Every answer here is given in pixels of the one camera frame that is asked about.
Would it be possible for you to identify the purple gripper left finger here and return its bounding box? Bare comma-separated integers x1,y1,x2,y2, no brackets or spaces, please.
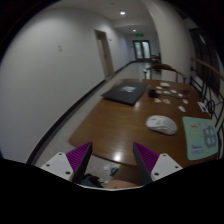
40,141,94,185

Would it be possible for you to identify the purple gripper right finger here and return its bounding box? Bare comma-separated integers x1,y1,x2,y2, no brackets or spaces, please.
132,141,184,186

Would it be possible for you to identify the white computer mouse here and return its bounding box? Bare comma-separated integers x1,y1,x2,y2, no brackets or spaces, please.
146,115,178,135

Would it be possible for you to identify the light green mouse pad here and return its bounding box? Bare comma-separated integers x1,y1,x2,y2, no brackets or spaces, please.
182,116,218,161

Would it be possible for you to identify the small white oval object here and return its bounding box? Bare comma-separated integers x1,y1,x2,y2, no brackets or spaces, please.
178,106,186,112

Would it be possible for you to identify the small black cup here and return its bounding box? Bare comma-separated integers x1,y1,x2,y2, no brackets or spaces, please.
148,89,157,98

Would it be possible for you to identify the black laptop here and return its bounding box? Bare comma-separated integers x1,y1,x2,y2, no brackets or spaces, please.
102,81,147,105

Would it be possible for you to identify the white card on table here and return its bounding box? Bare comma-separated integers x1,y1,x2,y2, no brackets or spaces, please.
160,82,170,88

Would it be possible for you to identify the wooden chair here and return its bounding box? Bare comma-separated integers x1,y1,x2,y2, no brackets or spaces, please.
143,63,187,83

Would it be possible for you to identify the double glass door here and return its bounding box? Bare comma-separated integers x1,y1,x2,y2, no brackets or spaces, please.
133,40,151,61

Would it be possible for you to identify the wooden side door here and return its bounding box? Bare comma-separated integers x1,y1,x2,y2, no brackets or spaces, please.
95,30,114,78

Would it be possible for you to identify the green exit sign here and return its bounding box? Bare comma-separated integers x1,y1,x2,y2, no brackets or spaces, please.
135,33,144,37

